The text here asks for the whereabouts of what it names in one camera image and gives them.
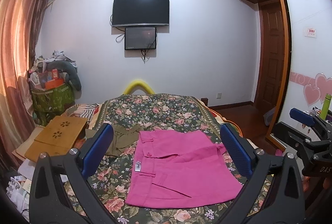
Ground pink pants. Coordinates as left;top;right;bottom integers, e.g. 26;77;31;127
126;130;242;209

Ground olive green garment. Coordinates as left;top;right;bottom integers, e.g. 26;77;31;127
85;123;142;158

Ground striped cloth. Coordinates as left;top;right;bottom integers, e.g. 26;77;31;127
62;104;100;125

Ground green bottle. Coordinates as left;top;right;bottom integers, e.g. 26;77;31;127
320;94;331;121

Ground wooden door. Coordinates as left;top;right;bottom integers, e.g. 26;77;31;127
255;1;285;113

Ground green storage bag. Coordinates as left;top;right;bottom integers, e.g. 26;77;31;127
31;84;75;126

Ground grey neck pillow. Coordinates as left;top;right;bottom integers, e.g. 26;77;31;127
45;61;82;91

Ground orange box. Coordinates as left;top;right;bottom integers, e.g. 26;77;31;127
45;79;64;90

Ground floral bed cover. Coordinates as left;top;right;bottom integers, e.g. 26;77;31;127
61;93;273;224

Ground wooden wardrobe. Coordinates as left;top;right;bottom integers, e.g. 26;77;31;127
247;0;331;138

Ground pink striped curtain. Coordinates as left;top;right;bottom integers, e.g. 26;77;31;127
1;0;49;167

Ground yellow foam bed rail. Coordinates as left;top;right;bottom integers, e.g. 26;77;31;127
123;80;155;95

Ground small black wall monitor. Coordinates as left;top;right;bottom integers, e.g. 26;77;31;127
124;26;157;50

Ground wall mounted black television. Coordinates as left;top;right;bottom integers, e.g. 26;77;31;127
111;0;169;27

